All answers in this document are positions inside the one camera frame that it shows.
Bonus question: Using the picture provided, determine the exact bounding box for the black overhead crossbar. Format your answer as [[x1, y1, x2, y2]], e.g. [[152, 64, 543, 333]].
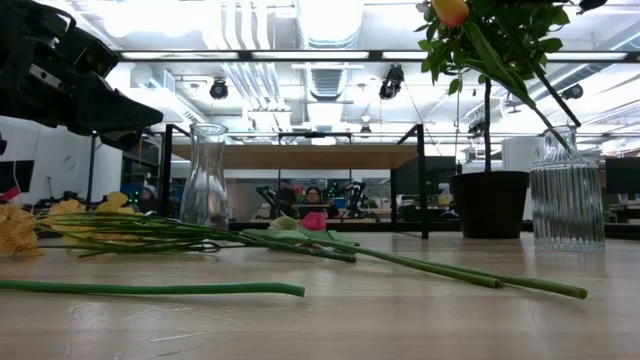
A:
[[115, 48, 640, 63]]

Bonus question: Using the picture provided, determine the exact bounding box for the red tulip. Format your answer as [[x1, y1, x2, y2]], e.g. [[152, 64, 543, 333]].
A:
[[298, 211, 589, 301]]

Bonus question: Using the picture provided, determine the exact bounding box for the green potted plant black pot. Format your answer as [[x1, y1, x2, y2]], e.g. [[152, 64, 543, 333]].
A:
[[414, 0, 572, 240]]

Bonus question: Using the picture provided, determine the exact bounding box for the white cabinet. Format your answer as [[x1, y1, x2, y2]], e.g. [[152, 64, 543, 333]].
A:
[[501, 136, 546, 174]]

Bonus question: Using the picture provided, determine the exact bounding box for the black background stand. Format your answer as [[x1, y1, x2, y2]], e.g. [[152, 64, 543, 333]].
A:
[[82, 130, 166, 205]]

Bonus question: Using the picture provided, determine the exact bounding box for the black ceiling camera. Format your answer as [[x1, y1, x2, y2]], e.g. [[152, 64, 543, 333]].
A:
[[208, 78, 230, 101], [560, 82, 585, 101], [378, 63, 406, 101]]

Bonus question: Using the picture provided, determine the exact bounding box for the black monitor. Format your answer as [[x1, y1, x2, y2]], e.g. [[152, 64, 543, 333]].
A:
[[604, 157, 640, 195], [0, 159, 35, 194]]

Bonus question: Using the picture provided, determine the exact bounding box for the orange tulip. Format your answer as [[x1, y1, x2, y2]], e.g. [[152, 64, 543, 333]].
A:
[[430, 0, 572, 151]]

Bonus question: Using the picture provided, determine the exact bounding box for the ribbed clear glass vase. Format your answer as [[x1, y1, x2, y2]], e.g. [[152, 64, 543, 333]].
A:
[[529, 124, 607, 253]]

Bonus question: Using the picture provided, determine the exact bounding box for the black metal rig frame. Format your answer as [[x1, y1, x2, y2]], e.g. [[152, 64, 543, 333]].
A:
[[34, 219, 640, 241]]

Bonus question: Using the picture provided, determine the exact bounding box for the dark background cabinet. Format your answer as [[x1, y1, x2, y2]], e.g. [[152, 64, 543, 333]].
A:
[[397, 155, 457, 222]]

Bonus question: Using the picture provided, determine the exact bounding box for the person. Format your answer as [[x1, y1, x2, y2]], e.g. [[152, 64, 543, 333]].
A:
[[298, 185, 341, 220], [137, 184, 160, 214]]

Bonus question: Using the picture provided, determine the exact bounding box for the yellow daffodil bunch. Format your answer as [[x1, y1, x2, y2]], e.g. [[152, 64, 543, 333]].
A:
[[0, 191, 359, 265]]

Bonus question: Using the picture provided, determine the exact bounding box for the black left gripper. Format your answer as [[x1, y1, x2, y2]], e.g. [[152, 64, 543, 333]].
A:
[[0, 0, 165, 152]]

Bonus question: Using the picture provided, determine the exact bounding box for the dark red flower green stem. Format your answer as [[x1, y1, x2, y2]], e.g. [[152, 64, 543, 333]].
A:
[[0, 279, 307, 299]]

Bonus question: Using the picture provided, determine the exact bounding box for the smooth clear glass vase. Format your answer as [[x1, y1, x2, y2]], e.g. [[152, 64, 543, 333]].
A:
[[179, 122, 230, 229]]

